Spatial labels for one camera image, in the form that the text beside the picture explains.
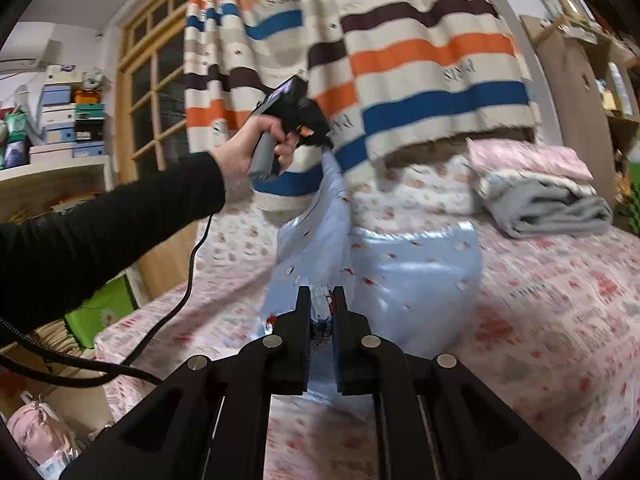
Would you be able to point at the light blue printed pants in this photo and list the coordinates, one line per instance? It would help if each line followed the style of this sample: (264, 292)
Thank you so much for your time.
(400, 285)

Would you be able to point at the pink folded blanket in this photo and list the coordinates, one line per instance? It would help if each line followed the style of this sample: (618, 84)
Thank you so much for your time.
(525, 157)

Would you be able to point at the wooden shelf unit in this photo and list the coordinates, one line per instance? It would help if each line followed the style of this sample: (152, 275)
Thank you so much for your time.
(590, 110)

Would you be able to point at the pink bag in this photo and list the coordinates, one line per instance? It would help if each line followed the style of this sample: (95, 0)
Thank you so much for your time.
(37, 432)

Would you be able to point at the white shelf unit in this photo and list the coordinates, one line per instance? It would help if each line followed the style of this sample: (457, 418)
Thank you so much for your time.
(55, 185)

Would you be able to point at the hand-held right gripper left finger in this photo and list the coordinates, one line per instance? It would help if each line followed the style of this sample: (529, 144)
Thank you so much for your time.
(300, 355)

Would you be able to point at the cream printed quilt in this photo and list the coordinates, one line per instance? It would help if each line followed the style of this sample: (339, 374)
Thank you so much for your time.
(492, 185)

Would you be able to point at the striped curtain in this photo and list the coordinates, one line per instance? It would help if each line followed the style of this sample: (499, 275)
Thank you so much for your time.
(410, 60)

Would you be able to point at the pink printed bed sheet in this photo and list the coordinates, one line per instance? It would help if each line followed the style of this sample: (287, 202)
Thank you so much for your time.
(550, 320)

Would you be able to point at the glass jar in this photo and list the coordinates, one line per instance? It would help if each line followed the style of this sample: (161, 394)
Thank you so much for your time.
(572, 0)

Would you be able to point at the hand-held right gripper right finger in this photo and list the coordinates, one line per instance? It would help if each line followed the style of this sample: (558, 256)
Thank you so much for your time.
(342, 360)

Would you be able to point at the person's left hand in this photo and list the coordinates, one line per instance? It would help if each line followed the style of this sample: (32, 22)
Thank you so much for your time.
(240, 152)

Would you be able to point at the green storage box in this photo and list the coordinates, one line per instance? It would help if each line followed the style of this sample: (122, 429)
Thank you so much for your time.
(100, 310)

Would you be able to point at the stack of storage boxes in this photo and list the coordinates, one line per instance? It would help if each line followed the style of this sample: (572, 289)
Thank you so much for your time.
(60, 120)

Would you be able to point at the white air conditioner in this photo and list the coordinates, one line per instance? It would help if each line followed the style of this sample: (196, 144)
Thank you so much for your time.
(22, 57)

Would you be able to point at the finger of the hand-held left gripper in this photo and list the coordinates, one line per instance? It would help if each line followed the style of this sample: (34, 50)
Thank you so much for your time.
(312, 120)

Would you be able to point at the grey folded blanket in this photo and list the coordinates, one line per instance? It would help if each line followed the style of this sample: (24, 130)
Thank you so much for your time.
(555, 210)

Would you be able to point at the wooden glazed door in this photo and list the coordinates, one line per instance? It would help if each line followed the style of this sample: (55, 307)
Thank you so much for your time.
(150, 110)

